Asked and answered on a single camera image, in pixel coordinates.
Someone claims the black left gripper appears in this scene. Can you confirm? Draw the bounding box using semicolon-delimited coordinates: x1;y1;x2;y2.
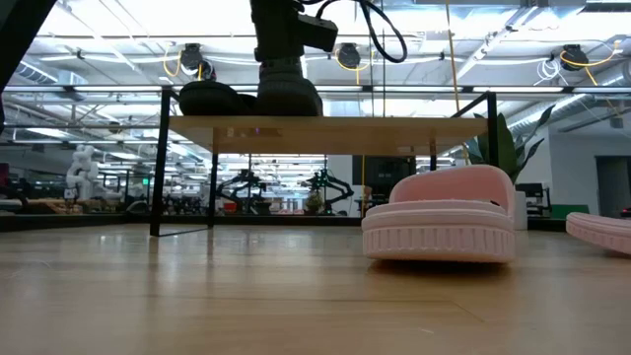
248;0;308;85

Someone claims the black slide sandal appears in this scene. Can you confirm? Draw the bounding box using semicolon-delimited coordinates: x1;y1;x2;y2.
177;80;258;117
254;73;325;117

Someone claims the pink slide sandal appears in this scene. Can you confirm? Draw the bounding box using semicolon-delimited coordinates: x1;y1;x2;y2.
361;165;518;263
565;211;631;256

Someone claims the small background plant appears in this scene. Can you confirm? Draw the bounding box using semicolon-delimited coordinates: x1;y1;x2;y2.
304;190;325;216

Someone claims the dark screen panel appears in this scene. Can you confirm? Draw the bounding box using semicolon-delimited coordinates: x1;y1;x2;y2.
351;155;418;201

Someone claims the white humanoid robot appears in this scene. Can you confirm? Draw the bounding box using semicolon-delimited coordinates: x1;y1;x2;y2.
65;144;103;202

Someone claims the green plant in white pot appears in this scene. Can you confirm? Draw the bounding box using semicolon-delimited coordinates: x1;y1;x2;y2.
465;103;557;232

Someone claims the dark grey door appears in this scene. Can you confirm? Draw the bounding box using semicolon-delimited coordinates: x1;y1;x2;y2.
595;156;631;217

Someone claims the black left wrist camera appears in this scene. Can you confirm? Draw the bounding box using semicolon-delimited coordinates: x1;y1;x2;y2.
295;13;340;53

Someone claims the black ceiling cable reel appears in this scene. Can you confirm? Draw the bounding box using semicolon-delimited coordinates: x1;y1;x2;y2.
560;43;591;73
336;42;363;70
179;42;206;73

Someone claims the black wire shoe rack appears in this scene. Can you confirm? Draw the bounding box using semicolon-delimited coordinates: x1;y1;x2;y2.
149;90;499;238

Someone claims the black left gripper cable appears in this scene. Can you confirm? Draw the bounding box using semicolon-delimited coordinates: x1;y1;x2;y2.
303;0;409;64

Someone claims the black metal table frame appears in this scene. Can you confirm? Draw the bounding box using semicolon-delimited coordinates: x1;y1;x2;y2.
0;212;568;234

